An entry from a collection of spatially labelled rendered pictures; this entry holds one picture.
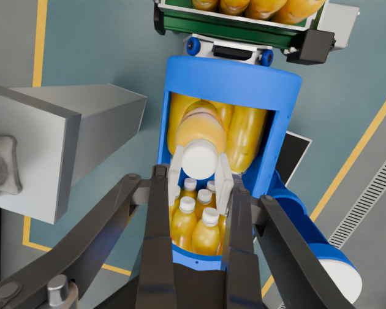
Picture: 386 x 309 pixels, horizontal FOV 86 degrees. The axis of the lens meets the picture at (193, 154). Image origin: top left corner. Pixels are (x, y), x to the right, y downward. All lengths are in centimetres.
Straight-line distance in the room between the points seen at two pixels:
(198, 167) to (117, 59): 152
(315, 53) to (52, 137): 71
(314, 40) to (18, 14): 186
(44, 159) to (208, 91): 51
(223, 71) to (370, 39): 164
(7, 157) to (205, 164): 61
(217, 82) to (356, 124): 170
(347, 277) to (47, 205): 101
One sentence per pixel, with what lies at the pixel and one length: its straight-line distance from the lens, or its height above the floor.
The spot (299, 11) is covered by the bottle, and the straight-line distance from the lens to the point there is 58.
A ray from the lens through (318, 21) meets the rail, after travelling 68.
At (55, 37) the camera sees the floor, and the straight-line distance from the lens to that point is 191.
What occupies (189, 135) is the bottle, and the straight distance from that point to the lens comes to 24.
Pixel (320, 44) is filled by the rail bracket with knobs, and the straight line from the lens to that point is 65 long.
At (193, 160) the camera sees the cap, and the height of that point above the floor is 138.
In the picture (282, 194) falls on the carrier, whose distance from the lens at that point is 120.
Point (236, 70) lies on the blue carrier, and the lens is 35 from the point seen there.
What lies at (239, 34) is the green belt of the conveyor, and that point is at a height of 90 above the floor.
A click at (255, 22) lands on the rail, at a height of 98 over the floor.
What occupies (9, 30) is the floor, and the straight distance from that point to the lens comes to 211.
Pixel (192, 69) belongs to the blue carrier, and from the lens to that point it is 37.
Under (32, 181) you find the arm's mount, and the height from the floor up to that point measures 107.
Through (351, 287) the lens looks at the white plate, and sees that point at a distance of 102.
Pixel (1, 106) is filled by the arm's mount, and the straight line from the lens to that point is 73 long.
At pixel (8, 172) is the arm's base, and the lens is 76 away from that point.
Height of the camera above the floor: 158
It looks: 70 degrees down
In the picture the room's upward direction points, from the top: 172 degrees counter-clockwise
